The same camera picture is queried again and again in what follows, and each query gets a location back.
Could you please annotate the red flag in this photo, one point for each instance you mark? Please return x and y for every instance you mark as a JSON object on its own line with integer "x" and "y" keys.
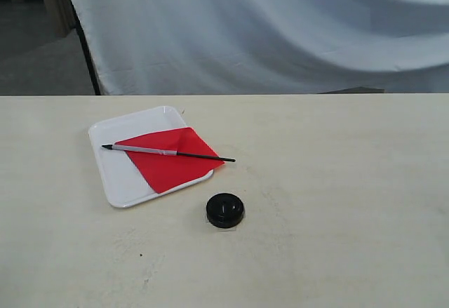
{"x": 170, "y": 158}

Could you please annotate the black round flag base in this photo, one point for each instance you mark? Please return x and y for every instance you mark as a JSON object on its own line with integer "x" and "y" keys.
{"x": 225, "y": 210}

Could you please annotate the white rectangular plastic tray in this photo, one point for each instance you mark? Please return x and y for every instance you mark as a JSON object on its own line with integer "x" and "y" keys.
{"x": 123, "y": 184}

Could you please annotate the white backdrop cloth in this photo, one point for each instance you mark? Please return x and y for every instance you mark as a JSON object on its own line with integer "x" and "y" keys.
{"x": 167, "y": 47}

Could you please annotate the black backdrop stand pole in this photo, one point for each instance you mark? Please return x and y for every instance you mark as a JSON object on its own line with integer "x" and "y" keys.
{"x": 86, "y": 52}

